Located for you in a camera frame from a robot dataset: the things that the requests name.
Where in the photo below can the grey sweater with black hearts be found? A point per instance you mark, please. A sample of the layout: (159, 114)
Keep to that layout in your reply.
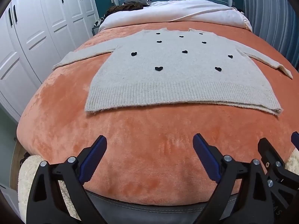
(163, 81)

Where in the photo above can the white wardrobe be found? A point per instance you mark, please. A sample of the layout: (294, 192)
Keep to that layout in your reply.
(35, 39)

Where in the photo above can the blue-grey curtain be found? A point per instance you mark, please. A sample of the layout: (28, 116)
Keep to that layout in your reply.
(268, 16)

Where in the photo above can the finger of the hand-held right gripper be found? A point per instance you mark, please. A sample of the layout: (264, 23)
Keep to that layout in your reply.
(271, 151)
(295, 140)

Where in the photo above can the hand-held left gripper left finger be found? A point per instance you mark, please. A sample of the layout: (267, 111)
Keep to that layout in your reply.
(93, 161)

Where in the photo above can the dark brown garment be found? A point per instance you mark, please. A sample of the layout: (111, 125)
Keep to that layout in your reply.
(123, 8)

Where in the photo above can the orange plush blanket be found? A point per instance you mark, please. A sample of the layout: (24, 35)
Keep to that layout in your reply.
(140, 144)

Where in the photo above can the grey folded garment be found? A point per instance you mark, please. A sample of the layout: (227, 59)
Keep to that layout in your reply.
(136, 0)

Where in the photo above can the grey leather bed footboard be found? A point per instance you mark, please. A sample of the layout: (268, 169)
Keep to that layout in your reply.
(151, 212)

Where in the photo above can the white duvet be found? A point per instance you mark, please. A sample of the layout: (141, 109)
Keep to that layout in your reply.
(186, 11)

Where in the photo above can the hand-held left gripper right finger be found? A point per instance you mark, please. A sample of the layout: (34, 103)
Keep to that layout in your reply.
(206, 158)

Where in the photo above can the dark bedside table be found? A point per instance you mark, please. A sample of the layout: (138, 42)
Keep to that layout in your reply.
(97, 28)

